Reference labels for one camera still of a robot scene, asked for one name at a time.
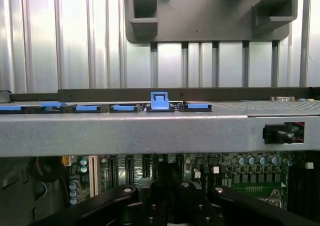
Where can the white expansion slot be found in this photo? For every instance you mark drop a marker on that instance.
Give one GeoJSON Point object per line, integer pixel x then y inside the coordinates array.
{"type": "Point", "coordinates": [94, 176]}

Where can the black and gray PC case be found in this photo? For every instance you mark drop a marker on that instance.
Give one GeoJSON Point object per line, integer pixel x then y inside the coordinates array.
{"type": "Point", "coordinates": [125, 136]}

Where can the gray 3D-printed parts rack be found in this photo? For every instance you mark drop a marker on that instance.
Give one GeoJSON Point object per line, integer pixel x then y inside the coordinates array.
{"type": "Point", "coordinates": [200, 16]}

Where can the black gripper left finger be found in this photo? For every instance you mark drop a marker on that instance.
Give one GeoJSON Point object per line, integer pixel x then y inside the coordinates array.
{"type": "Point", "coordinates": [157, 206]}

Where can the metal CPU socket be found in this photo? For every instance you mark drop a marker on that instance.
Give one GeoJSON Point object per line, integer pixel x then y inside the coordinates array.
{"type": "Point", "coordinates": [275, 196]}

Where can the green Dell motherboard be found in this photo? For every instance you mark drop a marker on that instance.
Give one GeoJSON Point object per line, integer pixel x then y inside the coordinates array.
{"type": "Point", "coordinates": [260, 187]}

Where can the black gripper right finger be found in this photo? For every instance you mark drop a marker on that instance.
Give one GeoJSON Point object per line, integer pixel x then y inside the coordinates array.
{"type": "Point", "coordinates": [192, 206]}

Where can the white power connector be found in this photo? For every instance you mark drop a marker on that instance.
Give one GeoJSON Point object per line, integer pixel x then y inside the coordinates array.
{"type": "Point", "coordinates": [70, 161]}

